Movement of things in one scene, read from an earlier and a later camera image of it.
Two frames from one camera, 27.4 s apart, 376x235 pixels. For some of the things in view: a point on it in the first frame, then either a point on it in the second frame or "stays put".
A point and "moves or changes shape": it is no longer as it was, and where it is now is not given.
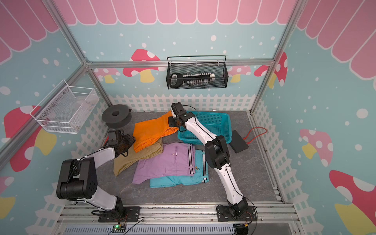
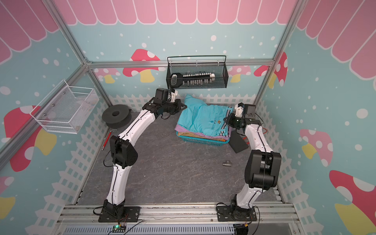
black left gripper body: [127, 142] → [172, 107]
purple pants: [177, 159] moves or changes shape
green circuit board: [118, 228] stays put
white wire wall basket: [67, 109] stays put
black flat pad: [237, 144] stays put
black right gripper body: [173, 121] → [235, 121]
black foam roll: [116, 116] stays put
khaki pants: [121, 163] moves or changes shape
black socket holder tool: [197, 79] stays put
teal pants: [200, 176] → [197, 116]
